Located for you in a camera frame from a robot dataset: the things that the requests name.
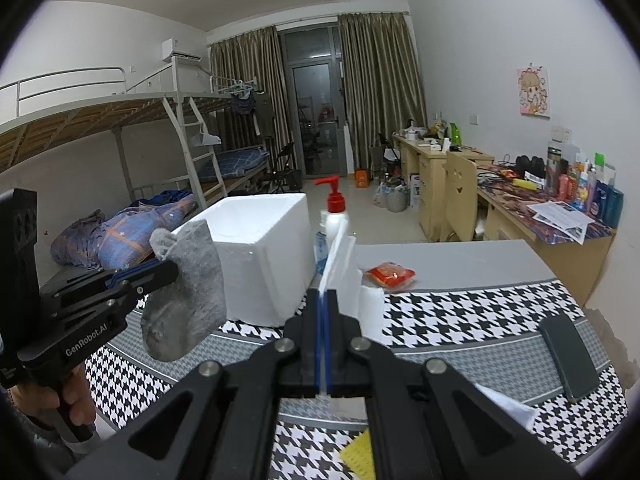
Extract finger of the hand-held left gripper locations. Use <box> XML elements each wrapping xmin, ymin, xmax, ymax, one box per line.
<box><xmin>114</xmin><ymin>260</ymin><xmax>180</xmax><ymax>307</ymax></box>
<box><xmin>99</xmin><ymin>264</ymin><xmax>157</xmax><ymax>287</ymax></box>

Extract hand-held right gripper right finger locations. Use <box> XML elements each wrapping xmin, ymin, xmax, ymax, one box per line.
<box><xmin>325</xmin><ymin>290</ymin><xmax>583</xmax><ymax>480</ymax></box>

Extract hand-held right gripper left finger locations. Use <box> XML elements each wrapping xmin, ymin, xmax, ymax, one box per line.
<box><xmin>65</xmin><ymin>287</ymin><xmax>326</xmax><ymax>480</ymax></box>

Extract grey sock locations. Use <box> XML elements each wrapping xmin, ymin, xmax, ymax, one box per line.
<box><xmin>141</xmin><ymin>220</ymin><xmax>227</xmax><ymax>362</ymax></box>

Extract white foam box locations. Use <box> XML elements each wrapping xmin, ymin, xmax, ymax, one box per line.
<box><xmin>172</xmin><ymin>192</ymin><xmax>321</xmax><ymax>328</ymax></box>

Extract person's left forearm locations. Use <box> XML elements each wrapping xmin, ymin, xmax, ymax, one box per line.
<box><xmin>0</xmin><ymin>400</ymin><xmax>108</xmax><ymax>480</ymax></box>

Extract person's left hand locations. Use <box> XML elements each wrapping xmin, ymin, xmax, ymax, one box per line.
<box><xmin>10</xmin><ymin>360</ymin><xmax>98</xmax><ymax>442</ymax></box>

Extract blue plaid quilt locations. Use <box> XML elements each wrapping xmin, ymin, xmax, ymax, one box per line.
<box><xmin>97</xmin><ymin>195</ymin><xmax>198</xmax><ymax>268</ymax></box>

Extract purple grey cloth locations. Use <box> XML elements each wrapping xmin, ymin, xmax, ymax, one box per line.
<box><xmin>50</xmin><ymin>210</ymin><xmax>106</xmax><ymax>268</ymax></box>

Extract dark blue garment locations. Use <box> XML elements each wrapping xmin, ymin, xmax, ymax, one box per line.
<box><xmin>131</xmin><ymin>190</ymin><xmax>193</xmax><ymax>207</ymax></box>

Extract red snack packet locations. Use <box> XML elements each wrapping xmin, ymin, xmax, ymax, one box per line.
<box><xmin>363</xmin><ymin>261</ymin><xmax>417</xmax><ymax>290</ymax></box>

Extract clear blue liquid bottle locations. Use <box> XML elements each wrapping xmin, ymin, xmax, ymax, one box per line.
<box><xmin>314</xmin><ymin>232</ymin><xmax>331</xmax><ymax>276</ymax></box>

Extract houndstooth blanket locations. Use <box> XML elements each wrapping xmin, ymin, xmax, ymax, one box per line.
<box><xmin>85</xmin><ymin>280</ymin><xmax>628</xmax><ymax>480</ymax></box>

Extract blue plaid mattress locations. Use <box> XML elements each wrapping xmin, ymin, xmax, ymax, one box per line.
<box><xmin>196</xmin><ymin>146</ymin><xmax>270</xmax><ymax>182</ymax></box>

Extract white red pump bottle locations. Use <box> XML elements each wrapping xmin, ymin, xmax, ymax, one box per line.
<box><xmin>314</xmin><ymin>176</ymin><xmax>351</xmax><ymax>266</ymax></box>

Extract white clothes hanger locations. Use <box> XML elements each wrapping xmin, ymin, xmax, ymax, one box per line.
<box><xmin>190</xmin><ymin>127</ymin><xmax>222</xmax><ymax>147</ymax></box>

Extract metal bucket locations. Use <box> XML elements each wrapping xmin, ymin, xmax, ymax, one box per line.
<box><xmin>382</xmin><ymin>185</ymin><xmax>408</xmax><ymax>213</ymax></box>

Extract white metal bunk bed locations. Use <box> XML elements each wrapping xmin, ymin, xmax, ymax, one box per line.
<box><xmin>125</xmin><ymin>55</ymin><xmax>271</xmax><ymax>206</ymax></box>
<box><xmin>0</xmin><ymin>65</ymin><xmax>228</xmax><ymax>286</ymax></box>

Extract black folding chair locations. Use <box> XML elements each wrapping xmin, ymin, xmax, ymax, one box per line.
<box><xmin>260</xmin><ymin>142</ymin><xmax>303</xmax><ymax>193</ymax></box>
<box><xmin>372</xmin><ymin>132</ymin><xmax>401</xmax><ymax>181</ymax></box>

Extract white paper sheet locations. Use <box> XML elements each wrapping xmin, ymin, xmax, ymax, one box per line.
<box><xmin>475</xmin><ymin>382</ymin><xmax>538</xmax><ymax>431</ymax></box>

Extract light wooden desk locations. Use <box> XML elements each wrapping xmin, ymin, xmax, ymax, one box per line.
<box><xmin>475</xmin><ymin>162</ymin><xmax>616</xmax><ymax>306</ymax></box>
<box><xmin>391</xmin><ymin>132</ymin><xmax>495</xmax><ymax>241</ymax></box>

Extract dark hanging clothes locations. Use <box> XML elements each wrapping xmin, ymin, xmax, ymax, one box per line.
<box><xmin>230</xmin><ymin>92</ymin><xmax>258</xmax><ymax>116</ymax></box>

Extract wooden chair with smiley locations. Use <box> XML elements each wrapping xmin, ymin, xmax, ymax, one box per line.
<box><xmin>440</xmin><ymin>151</ymin><xmax>483</xmax><ymax>243</ymax></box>

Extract white air conditioner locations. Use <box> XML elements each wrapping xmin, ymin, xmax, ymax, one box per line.
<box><xmin>161</xmin><ymin>37</ymin><xmax>203</xmax><ymax>63</ymax></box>

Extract brown curtain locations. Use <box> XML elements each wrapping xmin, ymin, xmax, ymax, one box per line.
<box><xmin>337</xmin><ymin>11</ymin><xmax>428</xmax><ymax>181</ymax></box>
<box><xmin>209</xmin><ymin>25</ymin><xmax>293</xmax><ymax>181</ymax></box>

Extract patterned desk mat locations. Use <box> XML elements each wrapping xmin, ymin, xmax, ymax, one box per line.
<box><xmin>477</xmin><ymin>165</ymin><xmax>613</xmax><ymax>243</ymax></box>

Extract black phone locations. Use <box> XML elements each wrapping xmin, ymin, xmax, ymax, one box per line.
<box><xmin>537</xmin><ymin>314</ymin><xmax>600</xmax><ymax>403</ymax></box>

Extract pile of desk clutter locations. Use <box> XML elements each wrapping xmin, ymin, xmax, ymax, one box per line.
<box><xmin>400</xmin><ymin>117</ymin><xmax>451</xmax><ymax>143</ymax></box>

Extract glass balcony door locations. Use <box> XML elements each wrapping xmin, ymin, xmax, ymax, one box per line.
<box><xmin>277</xmin><ymin>24</ymin><xmax>351</xmax><ymax>178</ymax></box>

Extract printed paper sheets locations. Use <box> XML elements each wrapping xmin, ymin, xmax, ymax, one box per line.
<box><xmin>530</xmin><ymin>200</ymin><xmax>596</xmax><ymax>246</ymax></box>

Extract black headphones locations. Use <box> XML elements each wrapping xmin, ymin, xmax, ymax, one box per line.
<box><xmin>515</xmin><ymin>155</ymin><xmax>547</xmax><ymax>178</ymax></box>

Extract row of toiletry bottles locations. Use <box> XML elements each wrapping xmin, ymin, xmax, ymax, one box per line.
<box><xmin>545</xmin><ymin>145</ymin><xmax>625</xmax><ymax>226</ymax></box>

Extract pink cartoon wall poster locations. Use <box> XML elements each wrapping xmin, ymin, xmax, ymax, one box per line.
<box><xmin>517</xmin><ymin>64</ymin><xmax>551</xmax><ymax>118</ymax></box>

